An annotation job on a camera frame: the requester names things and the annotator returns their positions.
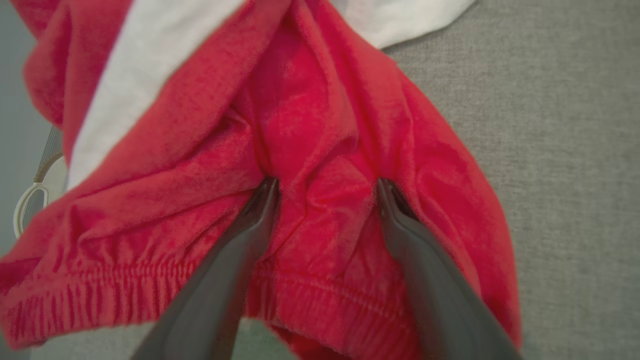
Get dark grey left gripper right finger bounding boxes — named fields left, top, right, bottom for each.
left=376, top=176, right=524, bottom=360

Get red shorts with white stripe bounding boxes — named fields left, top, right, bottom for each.
left=0, top=0, right=523, bottom=360

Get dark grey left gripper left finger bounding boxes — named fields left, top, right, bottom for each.
left=131, top=176, right=281, bottom=360

